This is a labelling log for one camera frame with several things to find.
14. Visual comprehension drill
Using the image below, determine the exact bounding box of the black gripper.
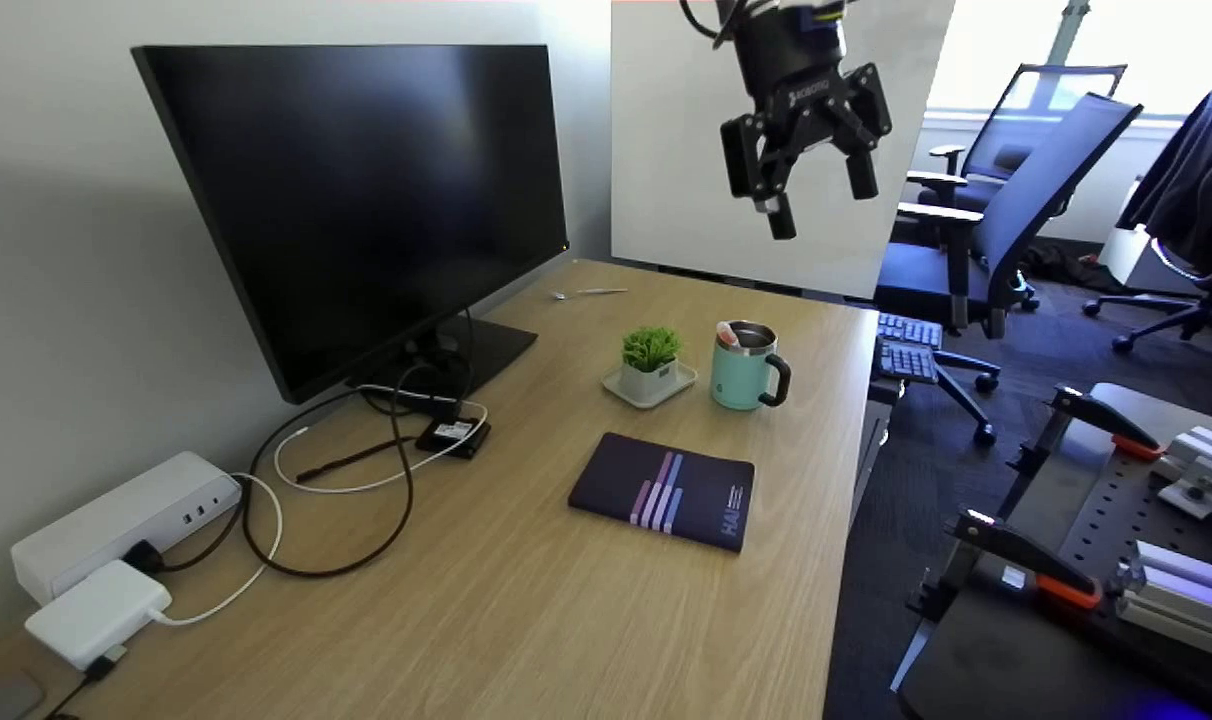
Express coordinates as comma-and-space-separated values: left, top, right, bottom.
719, 0, 897, 242

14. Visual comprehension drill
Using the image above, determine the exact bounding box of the black mesh office chair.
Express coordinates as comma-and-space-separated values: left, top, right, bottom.
903, 59, 1133, 209

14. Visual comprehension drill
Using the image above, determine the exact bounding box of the blue office chair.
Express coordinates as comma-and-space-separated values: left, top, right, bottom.
875, 91, 1149, 453

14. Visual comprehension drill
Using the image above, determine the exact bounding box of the blue ribbed pad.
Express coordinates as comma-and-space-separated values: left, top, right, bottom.
870, 311, 948, 392

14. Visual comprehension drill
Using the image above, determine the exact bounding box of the small white stick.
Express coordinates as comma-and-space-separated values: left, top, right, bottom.
542, 282, 628, 306

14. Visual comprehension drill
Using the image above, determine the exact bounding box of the small green potted plant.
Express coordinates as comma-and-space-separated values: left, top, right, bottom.
598, 323, 700, 411

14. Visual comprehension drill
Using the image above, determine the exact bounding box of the dark notebook with coloured stripes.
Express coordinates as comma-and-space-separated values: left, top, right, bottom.
564, 426, 759, 555

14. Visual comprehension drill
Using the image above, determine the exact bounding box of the office chair with dark jacket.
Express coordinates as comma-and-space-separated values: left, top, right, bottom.
1079, 83, 1212, 358

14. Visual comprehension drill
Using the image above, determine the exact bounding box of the black monitor stand base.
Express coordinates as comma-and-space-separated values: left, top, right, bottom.
360, 311, 541, 405

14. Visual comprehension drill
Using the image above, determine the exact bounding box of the black clamp with orange grip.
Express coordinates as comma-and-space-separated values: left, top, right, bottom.
1010, 382, 1169, 471
913, 508, 1115, 624

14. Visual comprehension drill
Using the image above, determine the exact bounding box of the black computer monitor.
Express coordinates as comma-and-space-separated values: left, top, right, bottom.
128, 41, 572, 408

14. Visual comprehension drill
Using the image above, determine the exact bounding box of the small black hub device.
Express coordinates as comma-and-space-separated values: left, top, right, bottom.
414, 411, 490, 462

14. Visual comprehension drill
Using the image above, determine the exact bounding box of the aluminium extrusion bar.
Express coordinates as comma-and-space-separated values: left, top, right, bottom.
1152, 418, 1212, 520
1115, 534, 1212, 666

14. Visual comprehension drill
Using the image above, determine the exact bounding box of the white power strip box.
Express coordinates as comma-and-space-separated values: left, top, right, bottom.
8, 448, 244, 608

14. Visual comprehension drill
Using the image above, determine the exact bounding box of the white power adapter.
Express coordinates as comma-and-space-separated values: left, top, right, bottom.
20, 555, 175, 675

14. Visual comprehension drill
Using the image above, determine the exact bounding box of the teal mug with black handle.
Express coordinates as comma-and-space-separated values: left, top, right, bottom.
706, 320, 795, 416

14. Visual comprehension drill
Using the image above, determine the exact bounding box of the black cable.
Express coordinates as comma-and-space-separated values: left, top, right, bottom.
235, 382, 421, 582

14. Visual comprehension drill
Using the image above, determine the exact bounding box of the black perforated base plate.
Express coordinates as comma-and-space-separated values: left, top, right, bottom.
897, 378, 1212, 720

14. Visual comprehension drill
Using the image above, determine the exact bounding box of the white cable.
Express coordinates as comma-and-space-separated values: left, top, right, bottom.
272, 405, 495, 499
147, 471, 289, 631

